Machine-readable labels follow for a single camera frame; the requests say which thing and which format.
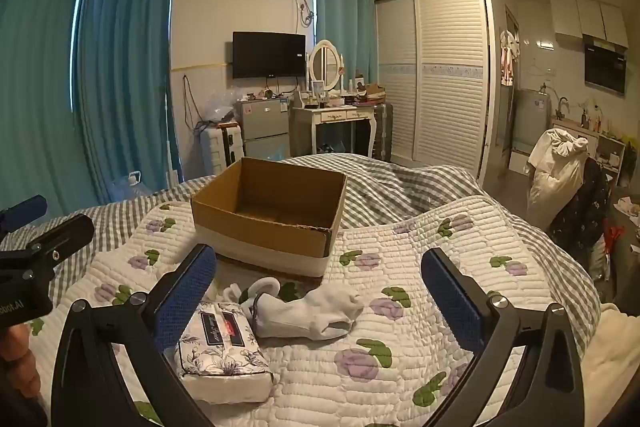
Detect grey checked duvet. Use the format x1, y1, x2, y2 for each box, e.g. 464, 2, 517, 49
0, 153, 608, 348

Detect grey appliance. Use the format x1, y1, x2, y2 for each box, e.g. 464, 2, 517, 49
514, 88, 554, 154

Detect black range hood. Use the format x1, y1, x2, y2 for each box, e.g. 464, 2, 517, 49
583, 34, 629, 96

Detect white ribbon headband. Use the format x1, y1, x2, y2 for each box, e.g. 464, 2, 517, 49
222, 277, 280, 310

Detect large water bottle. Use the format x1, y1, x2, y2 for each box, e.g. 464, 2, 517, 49
112, 170, 152, 204

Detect black wall cable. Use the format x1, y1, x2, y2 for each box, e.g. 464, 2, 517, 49
182, 74, 202, 134

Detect clear plastic bag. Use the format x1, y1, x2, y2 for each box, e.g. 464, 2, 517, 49
204, 91, 239, 124

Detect white suitcase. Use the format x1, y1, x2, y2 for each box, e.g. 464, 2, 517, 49
199, 124, 245, 178

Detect hanging pink clothes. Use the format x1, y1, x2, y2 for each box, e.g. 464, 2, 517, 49
499, 29, 521, 87

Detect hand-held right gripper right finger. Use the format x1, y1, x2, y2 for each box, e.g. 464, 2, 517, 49
421, 248, 586, 427

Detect white kitchen cabinets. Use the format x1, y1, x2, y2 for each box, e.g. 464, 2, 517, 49
548, 0, 630, 50

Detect floral tissue pack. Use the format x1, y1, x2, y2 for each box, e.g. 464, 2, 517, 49
174, 301, 275, 404

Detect wide teal curtain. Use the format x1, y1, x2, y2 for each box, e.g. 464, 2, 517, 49
0, 0, 88, 212

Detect floral quilted blanket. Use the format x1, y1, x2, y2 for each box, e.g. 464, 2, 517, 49
27, 194, 593, 427

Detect black wall television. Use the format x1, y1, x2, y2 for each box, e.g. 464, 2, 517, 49
232, 31, 307, 80

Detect cream blanket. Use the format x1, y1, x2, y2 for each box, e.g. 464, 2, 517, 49
581, 301, 640, 410

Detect silver mini fridge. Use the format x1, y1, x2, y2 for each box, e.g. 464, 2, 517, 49
235, 98, 292, 160

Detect person's left hand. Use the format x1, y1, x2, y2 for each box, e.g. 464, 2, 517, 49
0, 322, 42, 408

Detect white garment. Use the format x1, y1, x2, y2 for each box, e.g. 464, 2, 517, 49
527, 127, 591, 229

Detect dark floral garment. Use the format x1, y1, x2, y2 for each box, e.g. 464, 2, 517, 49
549, 157, 614, 259

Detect white sock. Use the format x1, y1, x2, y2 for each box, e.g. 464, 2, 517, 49
250, 284, 366, 340

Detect brown cardboard box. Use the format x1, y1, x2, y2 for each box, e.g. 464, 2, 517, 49
190, 157, 348, 279

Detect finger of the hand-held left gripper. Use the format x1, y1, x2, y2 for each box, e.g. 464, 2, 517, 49
0, 195, 49, 233
0, 214, 96, 280

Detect red bag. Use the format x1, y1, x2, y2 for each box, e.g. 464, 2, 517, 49
601, 224, 627, 259

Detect silver suitcase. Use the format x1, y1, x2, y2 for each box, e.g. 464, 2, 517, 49
371, 103, 394, 158

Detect small cardboard box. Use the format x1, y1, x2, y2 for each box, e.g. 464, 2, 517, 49
357, 83, 387, 106

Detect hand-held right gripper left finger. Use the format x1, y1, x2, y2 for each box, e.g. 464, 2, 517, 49
51, 243, 217, 427

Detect white louvred wardrobe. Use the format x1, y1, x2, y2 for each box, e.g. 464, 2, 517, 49
374, 0, 504, 182

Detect white dressing table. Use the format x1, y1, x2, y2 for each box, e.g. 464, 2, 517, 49
289, 101, 379, 158

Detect white storage shelf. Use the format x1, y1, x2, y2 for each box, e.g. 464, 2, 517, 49
594, 133, 627, 186

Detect narrow teal curtain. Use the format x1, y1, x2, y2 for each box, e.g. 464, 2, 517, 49
313, 0, 377, 82

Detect white oval vanity mirror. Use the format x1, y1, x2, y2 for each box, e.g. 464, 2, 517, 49
307, 39, 346, 96

